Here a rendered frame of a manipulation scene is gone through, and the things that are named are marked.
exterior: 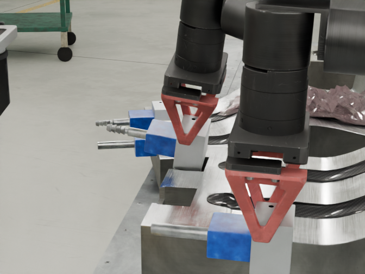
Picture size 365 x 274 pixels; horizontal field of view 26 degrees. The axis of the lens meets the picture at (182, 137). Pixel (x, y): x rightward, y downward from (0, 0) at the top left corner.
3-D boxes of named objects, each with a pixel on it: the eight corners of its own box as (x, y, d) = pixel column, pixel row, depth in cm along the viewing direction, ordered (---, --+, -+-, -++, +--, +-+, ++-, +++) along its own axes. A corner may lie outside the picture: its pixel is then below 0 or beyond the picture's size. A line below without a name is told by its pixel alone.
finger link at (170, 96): (216, 131, 103) (226, 65, 98) (208, 157, 96) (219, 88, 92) (165, 122, 103) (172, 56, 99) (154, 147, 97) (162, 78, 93)
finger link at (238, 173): (301, 222, 74) (310, 126, 71) (299, 257, 67) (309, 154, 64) (228, 215, 75) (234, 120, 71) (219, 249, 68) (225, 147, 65)
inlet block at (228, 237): (145, 266, 72) (145, 212, 71) (156, 242, 77) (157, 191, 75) (289, 282, 70) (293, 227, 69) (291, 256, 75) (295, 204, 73)
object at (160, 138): (100, 154, 102) (103, 117, 99) (110, 136, 106) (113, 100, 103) (200, 173, 101) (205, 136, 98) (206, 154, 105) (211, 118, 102)
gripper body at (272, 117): (308, 130, 74) (315, 52, 71) (306, 169, 64) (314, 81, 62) (238, 124, 74) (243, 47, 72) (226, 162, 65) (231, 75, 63)
